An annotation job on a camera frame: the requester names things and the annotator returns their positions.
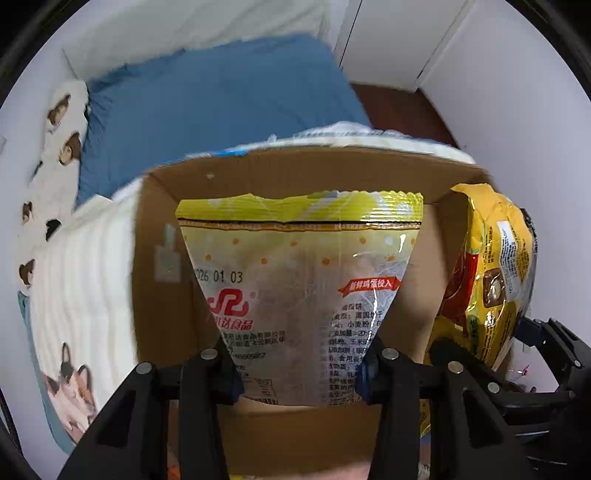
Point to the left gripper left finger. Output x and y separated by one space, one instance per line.
128 438

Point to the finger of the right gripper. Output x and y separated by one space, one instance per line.
554 427

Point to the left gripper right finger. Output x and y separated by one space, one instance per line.
470 439

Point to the yellow black snack bag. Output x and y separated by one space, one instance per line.
492 282

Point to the yellow clear pastry snack bag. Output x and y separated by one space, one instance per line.
299 287

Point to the brown cardboard box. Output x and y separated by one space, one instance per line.
272 440

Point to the white striped blanket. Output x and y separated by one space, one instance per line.
114 282

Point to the bear print pillow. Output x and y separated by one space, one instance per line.
52 190

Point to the blue bed sheet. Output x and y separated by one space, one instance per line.
147 114

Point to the white padded headboard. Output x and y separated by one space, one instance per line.
150 29

